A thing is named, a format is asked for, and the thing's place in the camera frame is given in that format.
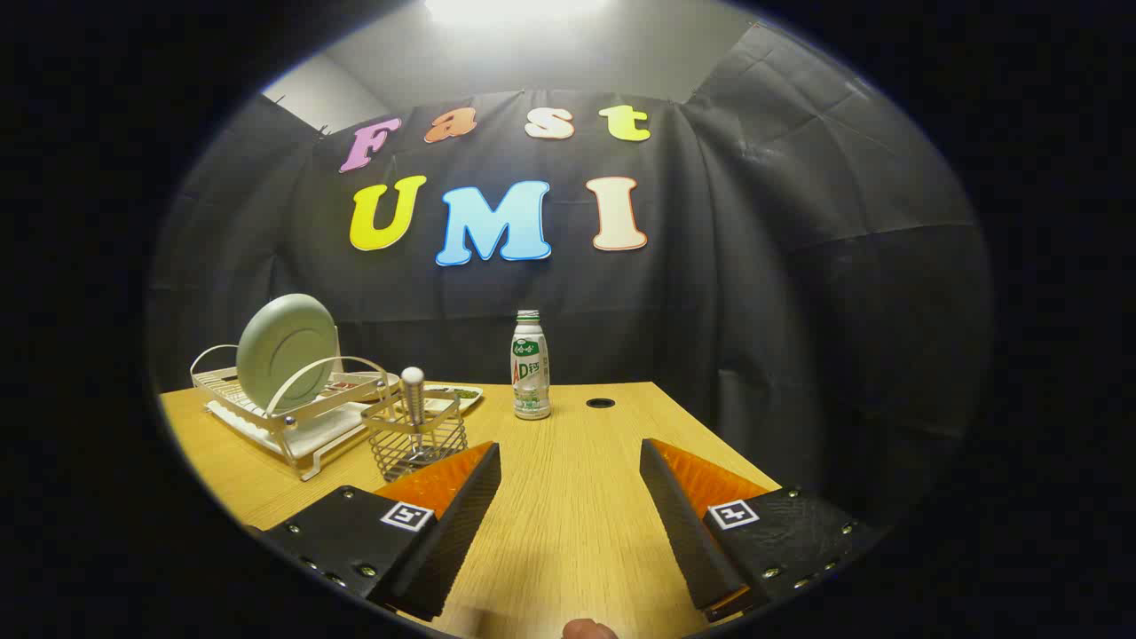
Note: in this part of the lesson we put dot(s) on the white green labelled bottle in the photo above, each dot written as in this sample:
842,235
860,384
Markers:
531,373

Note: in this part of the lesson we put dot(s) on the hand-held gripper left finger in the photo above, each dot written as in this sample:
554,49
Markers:
461,515

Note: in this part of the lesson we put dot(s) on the pale green plate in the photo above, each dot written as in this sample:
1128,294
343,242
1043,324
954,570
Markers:
284,351

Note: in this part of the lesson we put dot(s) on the black backdrop cloth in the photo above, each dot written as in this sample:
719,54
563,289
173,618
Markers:
754,311

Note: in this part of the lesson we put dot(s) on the white sectioned tray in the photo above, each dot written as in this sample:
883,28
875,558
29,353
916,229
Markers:
457,404

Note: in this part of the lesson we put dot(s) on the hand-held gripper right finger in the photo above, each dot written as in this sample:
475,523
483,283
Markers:
679,524

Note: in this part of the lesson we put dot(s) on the green beans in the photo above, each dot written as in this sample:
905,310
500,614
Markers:
463,392

